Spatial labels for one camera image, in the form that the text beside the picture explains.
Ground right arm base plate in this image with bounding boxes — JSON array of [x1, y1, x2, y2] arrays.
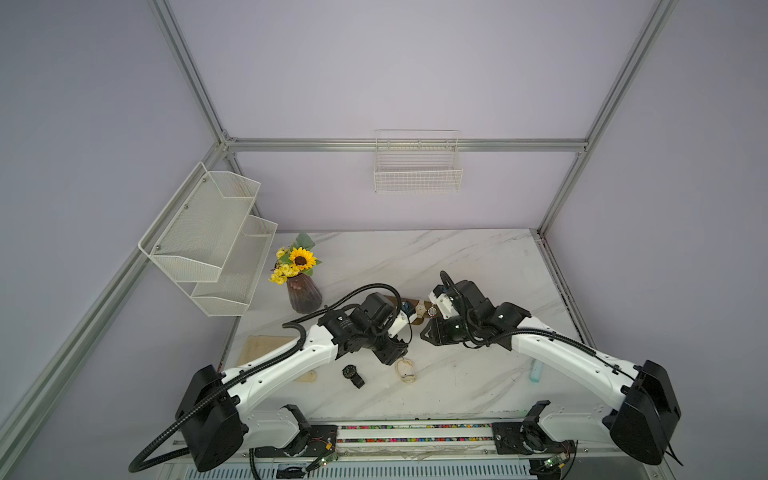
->
[[491, 422, 576, 455]]

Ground cream strap wrist watch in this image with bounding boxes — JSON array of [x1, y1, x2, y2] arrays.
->
[[415, 301, 427, 321]]

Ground white perforated cable tray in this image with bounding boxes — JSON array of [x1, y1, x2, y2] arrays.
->
[[182, 460, 535, 480]]

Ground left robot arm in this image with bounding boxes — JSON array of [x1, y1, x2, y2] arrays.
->
[[128, 282, 410, 473]]

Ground upper white mesh shelf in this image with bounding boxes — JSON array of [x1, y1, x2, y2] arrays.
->
[[138, 163, 260, 283]]

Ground white mesh shelf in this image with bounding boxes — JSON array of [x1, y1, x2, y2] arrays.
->
[[138, 163, 260, 283], [190, 215, 278, 317]]

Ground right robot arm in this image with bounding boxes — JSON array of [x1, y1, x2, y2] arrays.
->
[[421, 272, 682, 465]]

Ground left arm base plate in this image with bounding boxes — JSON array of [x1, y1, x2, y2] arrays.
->
[[255, 424, 339, 459]]

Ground black wrist watch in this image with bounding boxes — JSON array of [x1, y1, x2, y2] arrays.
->
[[342, 365, 365, 389]]

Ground white wire wall basket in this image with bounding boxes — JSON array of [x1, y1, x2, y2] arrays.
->
[[374, 129, 463, 193]]

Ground purple glass vase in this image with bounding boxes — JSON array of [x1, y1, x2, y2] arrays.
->
[[286, 273, 323, 314]]

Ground lower white mesh shelf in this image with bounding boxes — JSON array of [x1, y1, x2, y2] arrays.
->
[[190, 215, 278, 317]]

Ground wooden watch stand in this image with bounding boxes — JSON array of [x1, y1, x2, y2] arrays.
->
[[384, 298, 442, 326]]

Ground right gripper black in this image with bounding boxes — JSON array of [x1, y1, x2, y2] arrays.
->
[[421, 314, 479, 344]]

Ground yellow sunflower bouquet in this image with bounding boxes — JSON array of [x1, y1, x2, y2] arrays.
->
[[269, 232, 322, 285]]

